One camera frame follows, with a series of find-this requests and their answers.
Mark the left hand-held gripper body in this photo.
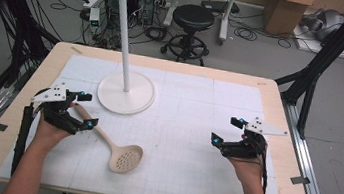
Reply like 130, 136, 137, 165
27, 79, 89, 137

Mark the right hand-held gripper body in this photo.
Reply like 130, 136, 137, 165
219, 113, 291, 166

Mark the white utensil rack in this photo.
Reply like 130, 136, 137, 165
76, 0, 170, 120

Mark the beige slotted spoon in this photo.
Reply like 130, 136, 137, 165
66, 103, 150, 177

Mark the person's left hand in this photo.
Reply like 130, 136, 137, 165
31, 97, 80, 153

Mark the person's right hand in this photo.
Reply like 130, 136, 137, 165
224, 131, 272, 188

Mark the white adapter box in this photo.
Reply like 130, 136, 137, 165
87, 7, 103, 29

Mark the white power strip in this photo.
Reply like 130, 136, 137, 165
82, 0, 100, 11

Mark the black computer tower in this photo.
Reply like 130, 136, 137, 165
99, 0, 156, 29

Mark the black round stool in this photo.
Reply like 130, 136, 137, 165
159, 1, 217, 68

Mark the tall cardboard box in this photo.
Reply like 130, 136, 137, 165
260, 0, 318, 41

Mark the flat black device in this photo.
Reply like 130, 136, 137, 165
200, 0, 242, 16

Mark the grey bag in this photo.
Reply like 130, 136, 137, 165
298, 5, 344, 45

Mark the right hand-held gripper black cable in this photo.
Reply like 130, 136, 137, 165
255, 145, 274, 194

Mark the hand-held gripper black cable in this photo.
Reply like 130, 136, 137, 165
255, 145, 274, 194
10, 102, 38, 179

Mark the left hand-held gripper black cable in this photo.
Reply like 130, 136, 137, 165
10, 102, 38, 179

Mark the black floor cable bundle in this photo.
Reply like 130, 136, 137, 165
232, 19, 295, 50

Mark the white stand frame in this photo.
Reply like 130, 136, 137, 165
162, 0, 239, 47

